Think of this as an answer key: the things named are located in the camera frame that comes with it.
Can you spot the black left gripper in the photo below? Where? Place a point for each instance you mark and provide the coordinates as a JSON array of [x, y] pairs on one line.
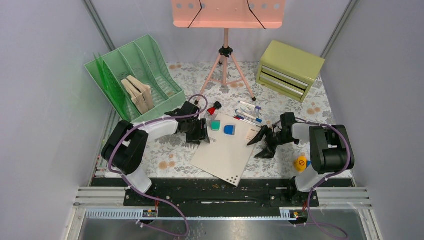
[[202, 134]]

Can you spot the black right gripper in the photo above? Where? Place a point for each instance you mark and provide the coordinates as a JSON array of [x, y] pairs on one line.
[[270, 151]]

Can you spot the white sketch pad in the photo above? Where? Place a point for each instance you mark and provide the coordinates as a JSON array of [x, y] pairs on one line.
[[226, 156]]

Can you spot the purple 52-storey treehouse book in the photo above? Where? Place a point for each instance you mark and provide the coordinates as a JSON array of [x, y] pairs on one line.
[[136, 96]]

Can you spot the green plastic folder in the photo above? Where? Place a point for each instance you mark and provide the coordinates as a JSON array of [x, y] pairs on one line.
[[112, 88]]

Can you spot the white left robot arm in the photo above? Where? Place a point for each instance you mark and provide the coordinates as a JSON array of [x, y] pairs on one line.
[[125, 148]]

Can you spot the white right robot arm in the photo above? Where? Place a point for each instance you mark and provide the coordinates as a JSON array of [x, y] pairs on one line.
[[330, 149]]

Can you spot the teal stamp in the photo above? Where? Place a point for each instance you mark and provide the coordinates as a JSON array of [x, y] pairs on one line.
[[215, 125]]

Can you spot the floral table mat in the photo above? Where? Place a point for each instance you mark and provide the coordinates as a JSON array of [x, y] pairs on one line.
[[170, 156]]

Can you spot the blue stamp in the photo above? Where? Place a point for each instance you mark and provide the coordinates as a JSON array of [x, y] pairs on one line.
[[229, 130]]

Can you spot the red and black stamp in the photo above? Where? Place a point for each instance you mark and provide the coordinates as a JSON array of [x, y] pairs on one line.
[[216, 106]]

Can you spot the dark blue whiteboard marker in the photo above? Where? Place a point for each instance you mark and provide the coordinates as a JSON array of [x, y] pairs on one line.
[[254, 124]]

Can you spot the blue cap whiteboard marker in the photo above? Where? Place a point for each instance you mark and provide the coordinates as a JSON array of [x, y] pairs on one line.
[[250, 105]]

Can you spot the red whiteboard marker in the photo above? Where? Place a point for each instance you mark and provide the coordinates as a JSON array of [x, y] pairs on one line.
[[242, 119]]

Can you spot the yellow blue green toy block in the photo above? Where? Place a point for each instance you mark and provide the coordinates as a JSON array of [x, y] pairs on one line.
[[301, 163]]

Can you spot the yellow-green drawer cabinet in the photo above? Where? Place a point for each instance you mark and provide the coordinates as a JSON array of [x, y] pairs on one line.
[[288, 70]]

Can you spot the green plastic file organizer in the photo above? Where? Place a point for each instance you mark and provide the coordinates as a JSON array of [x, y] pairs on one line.
[[143, 60]]

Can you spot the pink music stand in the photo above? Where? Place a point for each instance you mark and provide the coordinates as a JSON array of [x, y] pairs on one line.
[[227, 15]]

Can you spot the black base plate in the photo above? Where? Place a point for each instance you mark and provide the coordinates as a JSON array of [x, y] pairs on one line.
[[209, 197]]

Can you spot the grey cable duct rail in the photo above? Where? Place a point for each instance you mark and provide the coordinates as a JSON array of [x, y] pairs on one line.
[[151, 214]]

